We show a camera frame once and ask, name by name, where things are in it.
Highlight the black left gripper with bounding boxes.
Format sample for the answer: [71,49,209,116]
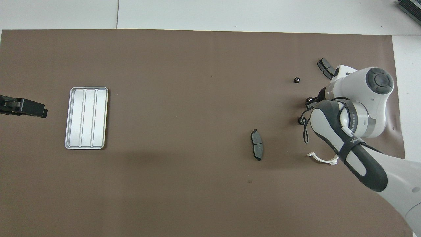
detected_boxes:
[0,95,48,119]

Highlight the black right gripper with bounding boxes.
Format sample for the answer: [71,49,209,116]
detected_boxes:
[305,87,327,109]

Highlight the silver ribbed metal tray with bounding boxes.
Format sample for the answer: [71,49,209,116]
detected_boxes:
[65,87,109,150]

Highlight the wide dark brake pad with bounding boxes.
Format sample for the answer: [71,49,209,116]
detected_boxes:
[317,58,336,80]

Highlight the slim dark brake pad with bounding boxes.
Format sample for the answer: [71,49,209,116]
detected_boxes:
[251,129,264,161]

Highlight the brown paper table mat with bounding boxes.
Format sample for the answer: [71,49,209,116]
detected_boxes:
[0,29,410,237]

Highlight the dark grey ribbed equipment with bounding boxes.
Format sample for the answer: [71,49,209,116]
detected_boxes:
[396,0,421,26]

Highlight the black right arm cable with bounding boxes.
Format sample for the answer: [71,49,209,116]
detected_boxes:
[301,97,352,144]

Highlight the white curved plastic bracket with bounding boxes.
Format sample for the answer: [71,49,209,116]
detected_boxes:
[307,151,339,165]

